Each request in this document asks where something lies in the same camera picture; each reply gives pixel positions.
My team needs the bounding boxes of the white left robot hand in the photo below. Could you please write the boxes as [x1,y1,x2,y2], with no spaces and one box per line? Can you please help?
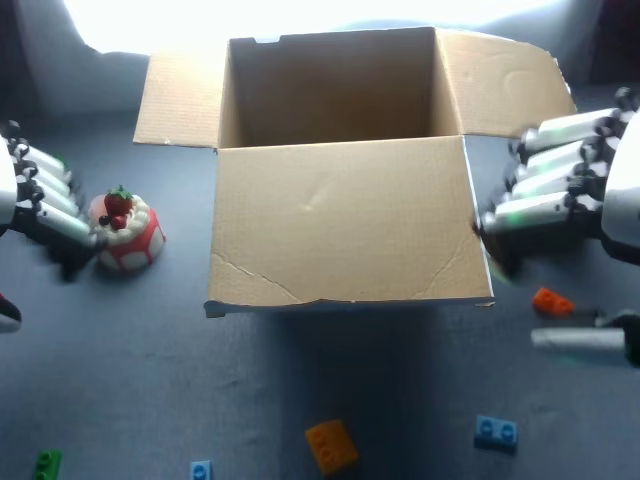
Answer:
[0,119,109,336]

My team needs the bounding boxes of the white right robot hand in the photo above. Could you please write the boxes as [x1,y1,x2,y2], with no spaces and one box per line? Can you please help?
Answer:
[472,87,640,371]

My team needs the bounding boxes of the red white strawberry toy cake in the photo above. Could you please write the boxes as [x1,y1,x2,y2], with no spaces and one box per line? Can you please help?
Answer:
[88,184,169,274]

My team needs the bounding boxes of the brown cardboard box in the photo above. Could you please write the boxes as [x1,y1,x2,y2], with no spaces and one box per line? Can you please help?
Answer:
[132,25,579,320]

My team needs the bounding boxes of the orange-red toy brick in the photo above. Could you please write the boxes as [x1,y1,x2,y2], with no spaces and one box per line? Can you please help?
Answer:
[532,287,576,319]

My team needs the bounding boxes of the grey table cloth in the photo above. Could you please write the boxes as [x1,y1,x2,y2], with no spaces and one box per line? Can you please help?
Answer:
[0,17,640,480]

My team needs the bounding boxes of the green toy brick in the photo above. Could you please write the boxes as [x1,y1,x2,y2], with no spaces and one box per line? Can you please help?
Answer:
[32,448,65,480]

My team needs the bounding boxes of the blue two-stud toy brick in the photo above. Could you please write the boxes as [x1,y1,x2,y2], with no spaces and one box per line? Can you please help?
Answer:
[473,414,519,455]

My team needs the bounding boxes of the orange-yellow sloped toy brick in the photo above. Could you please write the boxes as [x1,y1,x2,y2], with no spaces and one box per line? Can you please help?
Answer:
[304,418,360,475]

